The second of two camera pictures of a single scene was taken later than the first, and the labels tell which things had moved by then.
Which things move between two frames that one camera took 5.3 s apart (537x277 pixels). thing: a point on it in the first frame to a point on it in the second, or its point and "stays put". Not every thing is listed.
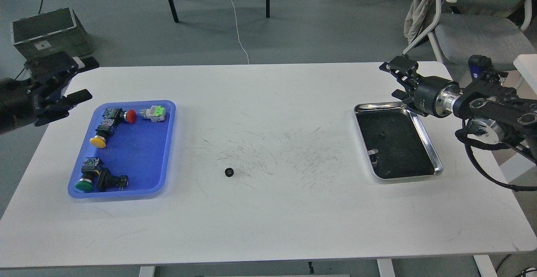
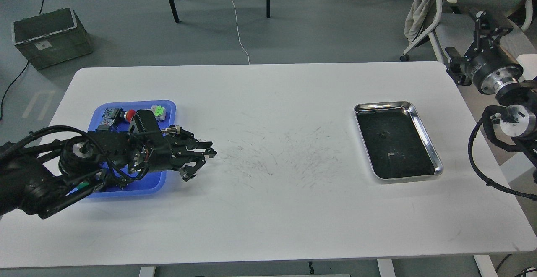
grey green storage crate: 56,32 stays put
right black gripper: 433,96 to 488,66
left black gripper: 46,74 to 165,152
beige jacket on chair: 422,13 stays put
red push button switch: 129,115 stays put
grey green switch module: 156,113 stays put
